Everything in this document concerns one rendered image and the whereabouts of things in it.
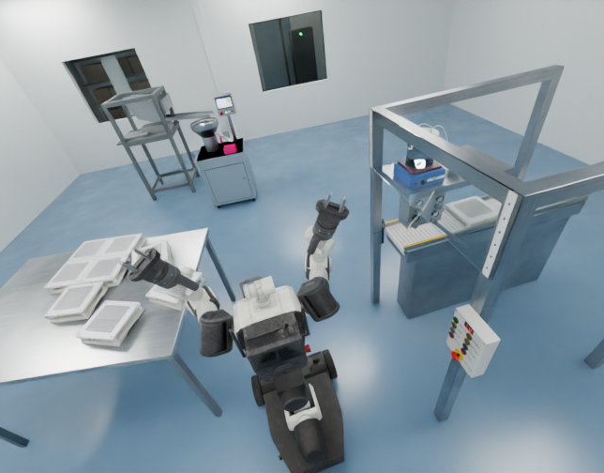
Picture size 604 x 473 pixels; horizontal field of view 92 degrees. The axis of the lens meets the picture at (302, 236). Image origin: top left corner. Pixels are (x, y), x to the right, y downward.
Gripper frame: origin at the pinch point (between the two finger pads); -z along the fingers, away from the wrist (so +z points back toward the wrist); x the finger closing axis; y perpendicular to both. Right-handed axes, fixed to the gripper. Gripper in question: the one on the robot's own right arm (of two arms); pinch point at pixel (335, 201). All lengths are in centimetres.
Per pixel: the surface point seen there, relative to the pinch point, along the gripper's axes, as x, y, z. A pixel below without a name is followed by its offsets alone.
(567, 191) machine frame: -61, 1, -29
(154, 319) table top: 74, -27, 105
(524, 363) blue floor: -165, 22, 106
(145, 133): 270, 247, 209
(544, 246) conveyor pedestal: -172, 104, 69
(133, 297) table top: 97, -14, 117
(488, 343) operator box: -68, -24, 20
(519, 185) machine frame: -47, 1, -27
